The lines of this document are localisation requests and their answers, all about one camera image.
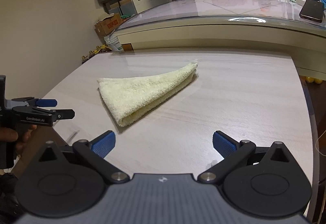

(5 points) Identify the person's left hand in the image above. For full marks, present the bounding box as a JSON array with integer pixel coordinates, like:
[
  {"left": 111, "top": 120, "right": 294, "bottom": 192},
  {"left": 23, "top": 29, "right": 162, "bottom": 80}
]
[{"left": 0, "top": 124, "right": 37, "bottom": 155}]

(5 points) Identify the white cable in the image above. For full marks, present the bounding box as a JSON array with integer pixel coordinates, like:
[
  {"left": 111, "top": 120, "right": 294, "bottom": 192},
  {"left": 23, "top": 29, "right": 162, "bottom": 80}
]
[{"left": 314, "top": 131, "right": 326, "bottom": 154}]

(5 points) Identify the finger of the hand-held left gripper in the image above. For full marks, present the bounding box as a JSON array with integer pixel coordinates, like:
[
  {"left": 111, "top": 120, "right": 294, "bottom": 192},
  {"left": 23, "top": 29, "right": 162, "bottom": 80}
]
[
  {"left": 51, "top": 109, "right": 76, "bottom": 127},
  {"left": 24, "top": 98, "right": 58, "bottom": 108}
]

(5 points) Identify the white plastic bucket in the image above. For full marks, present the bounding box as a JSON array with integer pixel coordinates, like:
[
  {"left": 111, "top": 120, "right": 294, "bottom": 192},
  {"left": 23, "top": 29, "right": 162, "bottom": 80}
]
[{"left": 104, "top": 34, "right": 123, "bottom": 53}]

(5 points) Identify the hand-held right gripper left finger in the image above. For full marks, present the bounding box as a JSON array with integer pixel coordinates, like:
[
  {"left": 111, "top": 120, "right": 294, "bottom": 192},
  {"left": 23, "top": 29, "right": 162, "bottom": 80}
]
[{"left": 32, "top": 130, "right": 130, "bottom": 186}]

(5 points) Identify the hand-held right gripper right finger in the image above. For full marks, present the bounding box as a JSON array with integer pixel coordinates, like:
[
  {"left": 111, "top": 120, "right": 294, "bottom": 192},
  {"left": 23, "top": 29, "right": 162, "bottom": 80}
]
[{"left": 198, "top": 131, "right": 297, "bottom": 186}]

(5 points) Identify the cardboard box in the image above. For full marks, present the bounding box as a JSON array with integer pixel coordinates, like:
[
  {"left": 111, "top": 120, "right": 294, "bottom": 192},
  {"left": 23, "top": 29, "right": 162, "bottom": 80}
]
[{"left": 94, "top": 13, "right": 123, "bottom": 36}]

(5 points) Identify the cream fluffy towel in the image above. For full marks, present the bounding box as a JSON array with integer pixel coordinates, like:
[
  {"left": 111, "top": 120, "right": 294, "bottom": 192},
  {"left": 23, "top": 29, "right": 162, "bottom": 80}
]
[{"left": 97, "top": 60, "right": 199, "bottom": 128}]

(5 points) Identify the beige table with glass top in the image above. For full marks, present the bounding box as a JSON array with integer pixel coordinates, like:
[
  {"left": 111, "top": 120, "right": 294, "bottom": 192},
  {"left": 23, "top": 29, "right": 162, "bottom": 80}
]
[{"left": 112, "top": 0, "right": 326, "bottom": 76}]

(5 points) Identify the dark smartphone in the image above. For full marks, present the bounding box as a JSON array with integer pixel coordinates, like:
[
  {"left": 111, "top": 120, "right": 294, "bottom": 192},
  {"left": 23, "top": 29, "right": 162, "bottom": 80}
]
[{"left": 299, "top": 0, "right": 325, "bottom": 23}]

